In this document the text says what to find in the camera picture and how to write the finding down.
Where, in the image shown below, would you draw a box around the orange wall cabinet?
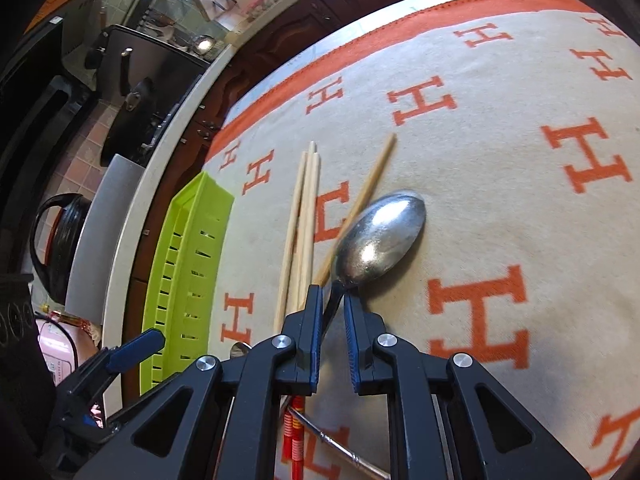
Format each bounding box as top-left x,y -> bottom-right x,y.
22,0 -> 103,36

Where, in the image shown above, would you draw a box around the black pressure cooker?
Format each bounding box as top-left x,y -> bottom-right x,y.
29,192 -> 93,306

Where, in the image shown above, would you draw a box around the orange patterned blanket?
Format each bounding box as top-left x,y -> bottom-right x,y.
202,0 -> 640,480

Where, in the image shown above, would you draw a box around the green plastic utensil tray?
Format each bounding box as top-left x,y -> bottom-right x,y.
139,171 -> 236,396

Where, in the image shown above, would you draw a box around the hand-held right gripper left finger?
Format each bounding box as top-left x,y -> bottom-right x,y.
75,284 -> 326,480

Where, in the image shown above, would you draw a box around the white kitchen countertop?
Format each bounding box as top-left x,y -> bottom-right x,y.
102,0 -> 381,411

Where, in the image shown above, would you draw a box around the brown wooden base cabinets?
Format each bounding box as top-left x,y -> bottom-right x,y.
122,0 -> 536,396

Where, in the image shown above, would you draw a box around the black wok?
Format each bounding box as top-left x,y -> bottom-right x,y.
99,47 -> 168,168

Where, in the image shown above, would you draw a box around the black gas stove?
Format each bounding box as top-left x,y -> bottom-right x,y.
140,75 -> 203,156

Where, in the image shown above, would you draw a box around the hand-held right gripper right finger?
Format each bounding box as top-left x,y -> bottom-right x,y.
343,298 -> 592,480

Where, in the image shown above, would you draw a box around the slim metal utensil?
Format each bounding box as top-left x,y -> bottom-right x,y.
299,409 -> 392,480

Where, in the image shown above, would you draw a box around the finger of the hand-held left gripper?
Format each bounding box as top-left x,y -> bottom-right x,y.
60,400 -> 122,442
62,329 -> 167,401

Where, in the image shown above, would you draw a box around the black appliance with rings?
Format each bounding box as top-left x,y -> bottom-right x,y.
0,274 -> 38,361

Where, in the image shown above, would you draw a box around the white red-striped chopstick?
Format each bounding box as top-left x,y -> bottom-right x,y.
291,394 -> 306,480
281,400 -> 296,461

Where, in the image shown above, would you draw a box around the clear food container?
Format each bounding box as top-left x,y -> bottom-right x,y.
245,0 -> 282,17

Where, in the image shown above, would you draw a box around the black range hood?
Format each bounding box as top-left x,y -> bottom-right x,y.
0,20 -> 98,271

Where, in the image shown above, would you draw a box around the low stainless steel divider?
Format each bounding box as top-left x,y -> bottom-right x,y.
64,154 -> 146,328

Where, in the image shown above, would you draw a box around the tall reflective steel panel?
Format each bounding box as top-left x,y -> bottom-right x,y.
95,24 -> 211,111

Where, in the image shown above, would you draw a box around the large metal spoon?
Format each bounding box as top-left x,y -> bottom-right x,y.
320,188 -> 427,341

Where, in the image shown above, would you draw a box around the pink appliance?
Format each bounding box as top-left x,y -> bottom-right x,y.
36,317 -> 81,388

